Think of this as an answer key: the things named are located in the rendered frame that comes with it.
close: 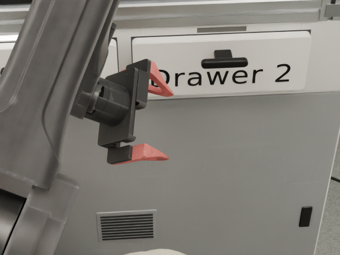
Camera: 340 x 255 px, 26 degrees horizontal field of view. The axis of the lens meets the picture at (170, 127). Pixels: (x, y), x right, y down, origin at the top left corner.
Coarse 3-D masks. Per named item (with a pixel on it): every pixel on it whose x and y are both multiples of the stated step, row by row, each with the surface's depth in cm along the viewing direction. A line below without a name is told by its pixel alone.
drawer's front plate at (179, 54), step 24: (144, 48) 118; (168, 48) 118; (192, 48) 118; (216, 48) 119; (240, 48) 119; (264, 48) 119; (288, 48) 120; (168, 72) 121; (240, 72) 122; (264, 72) 123; (288, 72) 123
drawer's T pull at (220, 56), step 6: (216, 54) 118; (222, 54) 118; (228, 54) 118; (204, 60) 116; (210, 60) 116; (216, 60) 116; (222, 60) 116; (228, 60) 116; (234, 60) 116; (240, 60) 116; (246, 60) 116; (204, 66) 116; (210, 66) 116; (216, 66) 116; (222, 66) 117; (228, 66) 117; (234, 66) 117; (240, 66) 117
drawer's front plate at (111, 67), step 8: (112, 40) 118; (0, 48) 116; (8, 48) 116; (112, 48) 117; (0, 56) 117; (8, 56) 117; (112, 56) 118; (0, 64) 118; (112, 64) 119; (104, 72) 120; (112, 72) 120
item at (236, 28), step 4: (200, 28) 118; (204, 28) 118; (208, 28) 118; (212, 28) 118; (216, 28) 118; (220, 28) 118; (224, 28) 118; (228, 28) 118; (232, 28) 118; (236, 28) 118; (240, 28) 118; (244, 28) 119; (200, 32) 118
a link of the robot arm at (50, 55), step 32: (64, 0) 46; (96, 0) 47; (32, 32) 46; (64, 32) 46; (96, 32) 47; (32, 64) 46; (64, 64) 46; (0, 96) 46; (32, 96) 46; (64, 96) 46; (0, 128) 45; (32, 128) 46; (64, 128) 47; (0, 160) 45; (32, 160) 45; (32, 192) 46; (64, 192) 46; (32, 224) 45; (64, 224) 46
